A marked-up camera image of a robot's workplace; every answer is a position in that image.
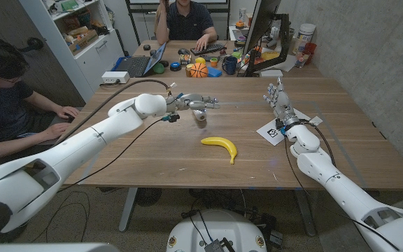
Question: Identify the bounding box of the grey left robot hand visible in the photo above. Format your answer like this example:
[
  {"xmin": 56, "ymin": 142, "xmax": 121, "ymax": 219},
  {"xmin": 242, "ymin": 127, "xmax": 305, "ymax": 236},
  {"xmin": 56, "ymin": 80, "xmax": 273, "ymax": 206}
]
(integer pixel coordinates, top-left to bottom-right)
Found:
[{"xmin": 165, "ymin": 92, "xmax": 221, "ymax": 116}]

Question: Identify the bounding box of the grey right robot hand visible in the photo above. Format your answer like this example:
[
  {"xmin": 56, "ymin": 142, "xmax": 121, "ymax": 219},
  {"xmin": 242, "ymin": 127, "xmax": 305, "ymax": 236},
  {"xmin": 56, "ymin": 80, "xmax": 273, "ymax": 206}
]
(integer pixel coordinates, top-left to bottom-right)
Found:
[{"xmin": 262, "ymin": 76, "xmax": 302, "ymax": 130}]

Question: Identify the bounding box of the yellow toy banana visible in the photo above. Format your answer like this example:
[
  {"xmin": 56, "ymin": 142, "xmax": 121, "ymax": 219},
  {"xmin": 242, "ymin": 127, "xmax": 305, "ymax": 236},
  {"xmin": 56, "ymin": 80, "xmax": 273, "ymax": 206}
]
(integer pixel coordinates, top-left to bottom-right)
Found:
[{"xmin": 200, "ymin": 136, "xmax": 239, "ymax": 165}]

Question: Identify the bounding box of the white sticker sheet black mark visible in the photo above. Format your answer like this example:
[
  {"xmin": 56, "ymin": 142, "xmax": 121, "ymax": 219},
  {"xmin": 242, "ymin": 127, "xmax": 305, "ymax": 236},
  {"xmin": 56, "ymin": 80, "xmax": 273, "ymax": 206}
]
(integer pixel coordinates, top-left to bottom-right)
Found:
[{"xmin": 255, "ymin": 108, "xmax": 311, "ymax": 147}]

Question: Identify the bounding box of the orange toy basketball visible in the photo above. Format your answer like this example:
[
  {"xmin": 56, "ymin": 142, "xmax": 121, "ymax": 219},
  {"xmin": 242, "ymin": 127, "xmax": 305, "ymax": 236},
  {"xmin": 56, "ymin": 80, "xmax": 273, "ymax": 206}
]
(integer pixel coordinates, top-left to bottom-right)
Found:
[{"xmin": 190, "ymin": 62, "xmax": 209, "ymax": 78}]

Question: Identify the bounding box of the small white can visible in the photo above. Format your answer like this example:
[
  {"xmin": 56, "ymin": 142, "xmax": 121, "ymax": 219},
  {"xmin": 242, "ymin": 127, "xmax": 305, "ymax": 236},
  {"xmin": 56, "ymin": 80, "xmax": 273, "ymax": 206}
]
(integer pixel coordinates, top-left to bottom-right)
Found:
[{"xmin": 192, "ymin": 108, "xmax": 208, "ymax": 123}]

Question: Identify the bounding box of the flat white box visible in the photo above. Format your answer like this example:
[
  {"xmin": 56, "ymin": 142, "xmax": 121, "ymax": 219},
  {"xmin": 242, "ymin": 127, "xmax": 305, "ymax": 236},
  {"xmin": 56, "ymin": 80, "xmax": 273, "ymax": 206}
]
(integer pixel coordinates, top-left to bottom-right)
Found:
[{"xmin": 259, "ymin": 69, "xmax": 284, "ymax": 78}]

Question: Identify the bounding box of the dark blue mug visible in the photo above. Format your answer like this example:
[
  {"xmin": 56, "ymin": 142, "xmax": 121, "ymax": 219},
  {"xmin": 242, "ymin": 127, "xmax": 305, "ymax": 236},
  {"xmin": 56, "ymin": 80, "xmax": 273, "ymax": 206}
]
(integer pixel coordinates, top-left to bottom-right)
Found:
[{"xmin": 221, "ymin": 55, "xmax": 239, "ymax": 76}]

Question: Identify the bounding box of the black keyboard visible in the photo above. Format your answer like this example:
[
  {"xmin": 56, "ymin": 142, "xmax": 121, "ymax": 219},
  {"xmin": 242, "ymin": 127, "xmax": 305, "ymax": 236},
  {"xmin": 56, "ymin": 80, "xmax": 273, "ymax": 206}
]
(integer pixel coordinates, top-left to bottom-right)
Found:
[{"xmin": 190, "ymin": 42, "xmax": 227, "ymax": 57}]

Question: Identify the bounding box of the red plastic cup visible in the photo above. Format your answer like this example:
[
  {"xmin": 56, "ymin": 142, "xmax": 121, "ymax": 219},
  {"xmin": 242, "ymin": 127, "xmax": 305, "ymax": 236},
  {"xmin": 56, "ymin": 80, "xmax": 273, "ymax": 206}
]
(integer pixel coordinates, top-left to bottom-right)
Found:
[{"xmin": 302, "ymin": 41, "xmax": 318, "ymax": 66}]

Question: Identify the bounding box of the open laptop blue lid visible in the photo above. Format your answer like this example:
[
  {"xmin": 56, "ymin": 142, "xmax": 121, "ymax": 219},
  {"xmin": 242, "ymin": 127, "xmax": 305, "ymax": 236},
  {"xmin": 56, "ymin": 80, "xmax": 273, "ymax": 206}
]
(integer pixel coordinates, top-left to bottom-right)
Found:
[{"xmin": 111, "ymin": 41, "xmax": 168, "ymax": 78}]

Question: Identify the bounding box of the black monitor stand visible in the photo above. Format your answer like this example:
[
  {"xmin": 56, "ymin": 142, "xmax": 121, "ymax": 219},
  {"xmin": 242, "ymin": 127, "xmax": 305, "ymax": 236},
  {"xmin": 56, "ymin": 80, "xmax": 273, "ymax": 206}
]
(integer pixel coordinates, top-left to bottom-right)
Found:
[{"xmin": 243, "ymin": 13, "xmax": 290, "ymax": 77}]

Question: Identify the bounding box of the white canister blue label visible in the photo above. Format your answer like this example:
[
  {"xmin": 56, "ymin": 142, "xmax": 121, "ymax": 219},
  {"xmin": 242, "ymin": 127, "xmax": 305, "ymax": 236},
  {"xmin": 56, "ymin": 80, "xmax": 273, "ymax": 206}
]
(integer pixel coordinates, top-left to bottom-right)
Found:
[{"xmin": 292, "ymin": 22, "xmax": 317, "ymax": 55}]

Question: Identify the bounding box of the white power strip box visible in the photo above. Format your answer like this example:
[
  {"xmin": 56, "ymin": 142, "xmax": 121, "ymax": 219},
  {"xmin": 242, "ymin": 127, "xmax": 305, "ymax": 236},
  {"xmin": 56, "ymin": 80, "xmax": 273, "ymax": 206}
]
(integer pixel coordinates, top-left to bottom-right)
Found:
[{"xmin": 101, "ymin": 71, "xmax": 131, "ymax": 85}]

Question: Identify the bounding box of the person in dark polo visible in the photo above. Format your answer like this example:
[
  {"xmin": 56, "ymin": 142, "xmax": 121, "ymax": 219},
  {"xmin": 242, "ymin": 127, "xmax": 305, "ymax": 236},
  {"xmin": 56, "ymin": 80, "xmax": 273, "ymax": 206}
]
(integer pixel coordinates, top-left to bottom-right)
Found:
[{"xmin": 155, "ymin": 0, "xmax": 219, "ymax": 53}]

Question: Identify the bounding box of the black computer monitor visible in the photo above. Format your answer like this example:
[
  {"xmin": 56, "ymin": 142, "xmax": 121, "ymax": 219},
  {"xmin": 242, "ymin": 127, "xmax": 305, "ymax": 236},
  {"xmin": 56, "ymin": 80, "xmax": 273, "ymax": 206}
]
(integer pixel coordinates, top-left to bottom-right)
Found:
[{"xmin": 242, "ymin": 0, "xmax": 282, "ymax": 57}]

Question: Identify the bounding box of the white shelf cabinet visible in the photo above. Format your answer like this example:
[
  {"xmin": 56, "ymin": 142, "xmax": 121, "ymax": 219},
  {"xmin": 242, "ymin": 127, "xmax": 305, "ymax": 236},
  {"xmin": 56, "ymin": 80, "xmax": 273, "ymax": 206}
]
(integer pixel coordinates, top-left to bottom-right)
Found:
[{"xmin": 18, "ymin": 0, "xmax": 125, "ymax": 103}]

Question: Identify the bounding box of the grey table leg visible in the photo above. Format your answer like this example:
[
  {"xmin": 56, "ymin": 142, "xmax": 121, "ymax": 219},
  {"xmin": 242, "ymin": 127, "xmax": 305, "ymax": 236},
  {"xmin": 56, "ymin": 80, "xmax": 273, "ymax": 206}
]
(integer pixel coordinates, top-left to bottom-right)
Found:
[
  {"xmin": 294, "ymin": 188, "xmax": 317, "ymax": 237},
  {"xmin": 118, "ymin": 187, "xmax": 139, "ymax": 232}
]

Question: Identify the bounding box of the cardboard box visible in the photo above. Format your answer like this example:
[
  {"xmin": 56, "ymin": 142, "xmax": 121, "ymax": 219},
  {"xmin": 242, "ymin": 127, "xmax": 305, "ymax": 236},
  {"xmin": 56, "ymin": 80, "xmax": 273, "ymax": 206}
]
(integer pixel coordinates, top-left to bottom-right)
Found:
[{"xmin": 69, "ymin": 29, "xmax": 99, "ymax": 56}]

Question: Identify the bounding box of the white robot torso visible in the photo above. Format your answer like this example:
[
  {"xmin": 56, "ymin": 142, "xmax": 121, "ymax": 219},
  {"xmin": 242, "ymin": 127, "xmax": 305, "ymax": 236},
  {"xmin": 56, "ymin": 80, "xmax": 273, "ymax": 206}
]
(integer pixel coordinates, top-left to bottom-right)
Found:
[{"xmin": 166, "ymin": 209, "xmax": 268, "ymax": 252}]

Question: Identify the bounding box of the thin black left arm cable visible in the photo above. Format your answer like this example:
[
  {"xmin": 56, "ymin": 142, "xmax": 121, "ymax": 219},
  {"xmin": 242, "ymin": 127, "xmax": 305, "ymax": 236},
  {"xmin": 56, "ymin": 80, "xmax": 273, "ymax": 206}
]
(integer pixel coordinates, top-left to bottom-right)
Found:
[{"xmin": 43, "ymin": 113, "xmax": 181, "ymax": 243}]

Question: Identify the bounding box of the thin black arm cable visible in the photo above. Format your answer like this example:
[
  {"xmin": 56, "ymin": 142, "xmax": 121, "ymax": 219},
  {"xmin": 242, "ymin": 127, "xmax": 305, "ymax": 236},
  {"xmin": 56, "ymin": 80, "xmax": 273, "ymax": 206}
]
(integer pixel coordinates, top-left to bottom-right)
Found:
[
  {"xmin": 43, "ymin": 113, "xmax": 181, "ymax": 243},
  {"xmin": 283, "ymin": 134, "xmax": 402, "ymax": 251}
]

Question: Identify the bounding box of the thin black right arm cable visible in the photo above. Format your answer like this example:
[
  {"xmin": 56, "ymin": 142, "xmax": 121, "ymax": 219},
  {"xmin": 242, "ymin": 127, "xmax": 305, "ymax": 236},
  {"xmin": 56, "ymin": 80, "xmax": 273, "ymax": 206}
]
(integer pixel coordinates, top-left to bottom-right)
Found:
[{"xmin": 283, "ymin": 134, "xmax": 402, "ymax": 251}]

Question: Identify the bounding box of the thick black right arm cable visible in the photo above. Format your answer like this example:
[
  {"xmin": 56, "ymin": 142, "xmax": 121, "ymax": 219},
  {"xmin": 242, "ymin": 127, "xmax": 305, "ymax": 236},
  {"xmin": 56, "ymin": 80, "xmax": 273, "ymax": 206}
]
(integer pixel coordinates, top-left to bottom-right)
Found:
[{"xmin": 301, "ymin": 118, "xmax": 338, "ymax": 167}]

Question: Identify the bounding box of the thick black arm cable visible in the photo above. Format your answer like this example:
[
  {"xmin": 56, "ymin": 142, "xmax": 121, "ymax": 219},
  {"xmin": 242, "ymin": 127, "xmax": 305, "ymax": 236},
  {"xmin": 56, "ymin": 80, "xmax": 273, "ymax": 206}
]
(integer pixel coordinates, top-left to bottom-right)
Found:
[
  {"xmin": 52, "ymin": 78, "xmax": 173, "ymax": 148},
  {"xmin": 301, "ymin": 118, "xmax": 338, "ymax": 167}
]

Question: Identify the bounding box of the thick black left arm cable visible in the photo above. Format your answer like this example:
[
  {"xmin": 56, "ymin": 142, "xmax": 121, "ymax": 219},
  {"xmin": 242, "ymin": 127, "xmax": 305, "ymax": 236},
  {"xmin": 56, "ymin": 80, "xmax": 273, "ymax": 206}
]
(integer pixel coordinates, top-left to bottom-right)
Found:
[{"xmin": 52, "ymin": 78, "xmax": 173, "ymax": 148}]

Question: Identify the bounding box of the black door handle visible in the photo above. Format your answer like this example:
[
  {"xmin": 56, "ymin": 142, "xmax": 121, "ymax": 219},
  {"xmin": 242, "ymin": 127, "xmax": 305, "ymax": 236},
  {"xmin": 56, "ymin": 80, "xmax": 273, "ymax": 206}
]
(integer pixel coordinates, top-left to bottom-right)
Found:
[{"xmin": 16, "ymin": 36, "xmax": 44, "ymax": 53}]

